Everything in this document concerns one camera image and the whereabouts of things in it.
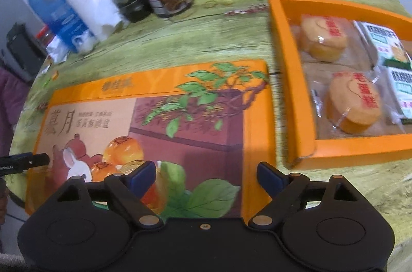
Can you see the walnut biscuit pack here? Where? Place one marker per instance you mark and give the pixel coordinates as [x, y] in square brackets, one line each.
[399, 87]

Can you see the crumpled white plastic bag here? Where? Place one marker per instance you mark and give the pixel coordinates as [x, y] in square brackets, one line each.
[58, 50]

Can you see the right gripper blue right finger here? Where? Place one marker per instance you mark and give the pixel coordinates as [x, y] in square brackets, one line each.
[285, 191]

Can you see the orange cardboard tray box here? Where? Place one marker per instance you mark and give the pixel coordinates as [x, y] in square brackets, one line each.
[304, 149]

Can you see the person in purple jacket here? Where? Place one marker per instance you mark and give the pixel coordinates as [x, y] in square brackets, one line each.
[13, 95]

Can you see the packaged egg cake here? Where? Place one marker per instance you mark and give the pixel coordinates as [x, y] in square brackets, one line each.
[349, 103]
[329, 40]

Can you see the green white snack pack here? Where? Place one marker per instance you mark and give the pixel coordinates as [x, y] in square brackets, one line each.
[383, 46]

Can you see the packaged egg cake front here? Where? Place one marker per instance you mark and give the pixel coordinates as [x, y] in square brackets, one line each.
[329, 40]

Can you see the orange mooncake gift box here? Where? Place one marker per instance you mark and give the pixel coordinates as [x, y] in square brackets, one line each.
[206, 127]

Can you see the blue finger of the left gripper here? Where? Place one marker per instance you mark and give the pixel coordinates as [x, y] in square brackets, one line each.
[29, 160]

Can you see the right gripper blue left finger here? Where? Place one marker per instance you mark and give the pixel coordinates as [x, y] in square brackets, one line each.
[126, 192]

